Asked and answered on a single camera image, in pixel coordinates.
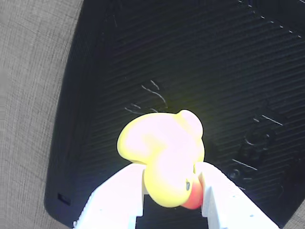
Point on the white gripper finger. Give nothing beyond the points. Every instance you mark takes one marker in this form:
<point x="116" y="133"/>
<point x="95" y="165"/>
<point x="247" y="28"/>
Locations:
<point x="226" y="205"/>
<point x="114" y="202"/>

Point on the yellow rubber duck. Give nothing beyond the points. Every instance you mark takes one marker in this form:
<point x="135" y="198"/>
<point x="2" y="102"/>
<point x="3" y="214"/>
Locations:
<point x="164" y="152"/>

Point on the black plastic case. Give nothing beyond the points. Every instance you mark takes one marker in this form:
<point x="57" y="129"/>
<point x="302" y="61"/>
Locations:
<point x="190" y="59"/>

